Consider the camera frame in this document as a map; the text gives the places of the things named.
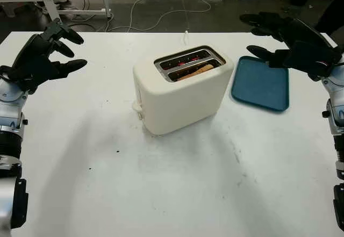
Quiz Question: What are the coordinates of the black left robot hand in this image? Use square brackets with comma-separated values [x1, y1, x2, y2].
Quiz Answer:
[12, 18, 88, 79]

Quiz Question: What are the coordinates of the blue plastic tray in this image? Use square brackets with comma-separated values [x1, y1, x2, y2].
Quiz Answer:
[230, 55, 290, 112]

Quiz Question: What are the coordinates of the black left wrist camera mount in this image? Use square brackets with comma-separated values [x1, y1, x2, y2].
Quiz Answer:
[6, 58, 59, 96]

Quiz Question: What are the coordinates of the browned toast slice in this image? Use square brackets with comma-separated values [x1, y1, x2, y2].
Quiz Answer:
[176, 64, 216, 81]

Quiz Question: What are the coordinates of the cream white toaster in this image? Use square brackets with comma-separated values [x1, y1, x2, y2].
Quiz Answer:
[132, 45, 234, 135]

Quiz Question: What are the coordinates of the person in black trousers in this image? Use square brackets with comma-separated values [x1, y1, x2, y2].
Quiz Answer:
[316, 0, 344, 38]

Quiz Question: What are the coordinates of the cream toaster lever knob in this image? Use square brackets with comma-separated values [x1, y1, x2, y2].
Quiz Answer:
[131, 100, 145, 121]

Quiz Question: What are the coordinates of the white floor cable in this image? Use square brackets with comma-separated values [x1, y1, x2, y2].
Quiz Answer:
[106, 0, 224, 32]

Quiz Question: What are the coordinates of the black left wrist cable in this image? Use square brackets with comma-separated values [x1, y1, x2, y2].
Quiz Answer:
[0, 64, 13, 81]

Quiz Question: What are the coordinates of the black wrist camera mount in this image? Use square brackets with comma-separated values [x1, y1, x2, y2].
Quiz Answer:
[6, 58, 59, 96]
[285, 40, 344, 82]

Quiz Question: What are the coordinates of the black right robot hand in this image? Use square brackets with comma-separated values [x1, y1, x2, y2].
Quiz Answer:
[239, 12, 342, 69]

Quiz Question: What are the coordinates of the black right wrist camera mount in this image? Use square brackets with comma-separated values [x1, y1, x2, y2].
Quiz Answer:
[285, 40, 344, 82]

